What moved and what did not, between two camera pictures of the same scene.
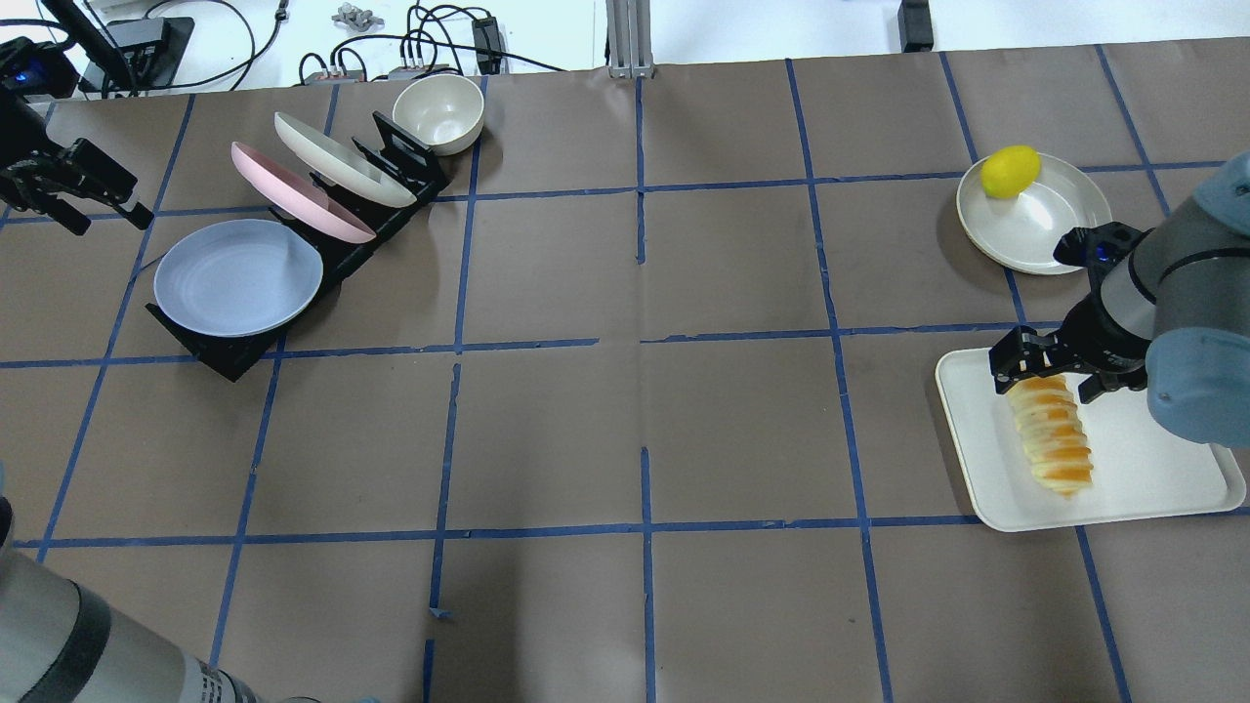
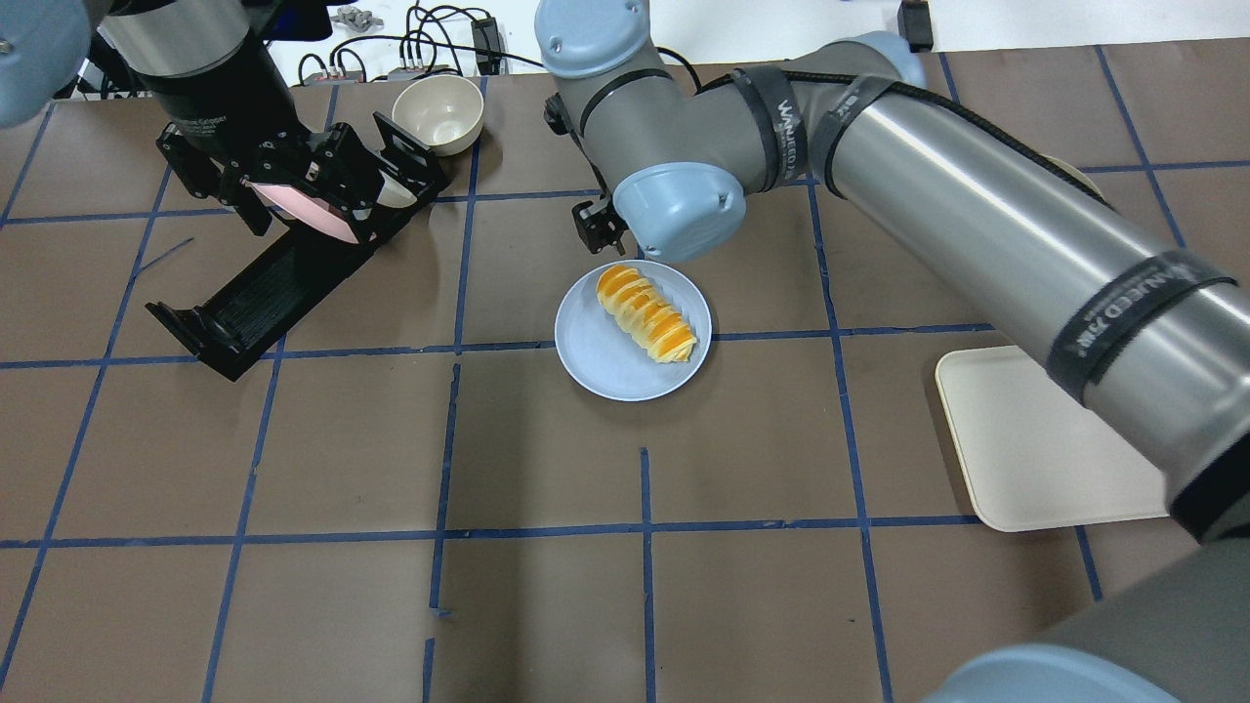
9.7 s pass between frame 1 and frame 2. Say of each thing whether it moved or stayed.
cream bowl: stayed
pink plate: stayed
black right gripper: moved
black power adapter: stayed
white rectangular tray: stayed
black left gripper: moved
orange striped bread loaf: moved
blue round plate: moved
